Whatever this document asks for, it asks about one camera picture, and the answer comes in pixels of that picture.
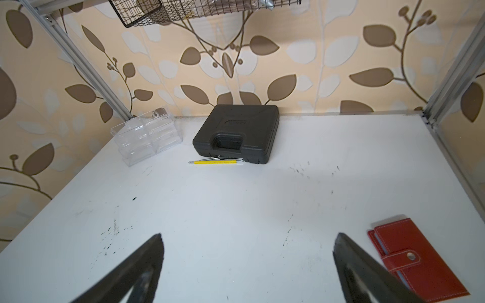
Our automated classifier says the red leather card holder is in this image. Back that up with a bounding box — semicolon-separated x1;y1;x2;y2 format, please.
368;218;470;302

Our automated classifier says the clear plastic organizer box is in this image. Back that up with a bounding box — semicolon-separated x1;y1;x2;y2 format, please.
111;107;183;167

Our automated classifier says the black wire basket back wall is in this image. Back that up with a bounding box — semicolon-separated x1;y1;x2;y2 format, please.
109;0;301;28

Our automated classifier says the yellow pen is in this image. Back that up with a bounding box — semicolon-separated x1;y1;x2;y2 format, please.
188;158;244;165

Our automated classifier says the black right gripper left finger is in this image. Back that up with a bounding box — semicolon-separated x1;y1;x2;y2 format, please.
74;234;165;302

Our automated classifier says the black plastic tool case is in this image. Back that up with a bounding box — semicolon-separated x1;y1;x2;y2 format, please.
193;105;280;164

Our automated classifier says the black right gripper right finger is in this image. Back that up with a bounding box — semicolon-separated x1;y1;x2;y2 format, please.
333;233;423;302

